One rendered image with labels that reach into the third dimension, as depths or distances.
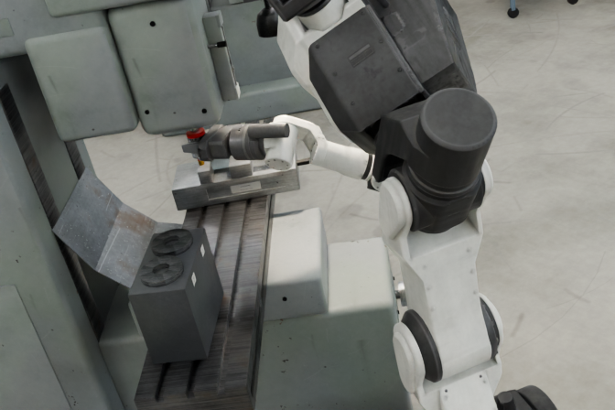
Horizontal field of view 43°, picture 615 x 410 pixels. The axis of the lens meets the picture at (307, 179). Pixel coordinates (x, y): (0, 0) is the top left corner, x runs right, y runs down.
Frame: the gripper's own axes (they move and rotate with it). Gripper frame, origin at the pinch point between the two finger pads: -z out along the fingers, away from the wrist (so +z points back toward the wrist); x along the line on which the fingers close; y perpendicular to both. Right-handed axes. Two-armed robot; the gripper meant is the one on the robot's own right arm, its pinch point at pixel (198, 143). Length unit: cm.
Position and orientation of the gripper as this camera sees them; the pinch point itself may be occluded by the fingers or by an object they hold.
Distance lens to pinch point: 196.6
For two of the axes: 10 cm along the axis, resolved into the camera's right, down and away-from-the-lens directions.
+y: 1.9, 8.6, 4.8
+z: 9.2, 0.1, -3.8
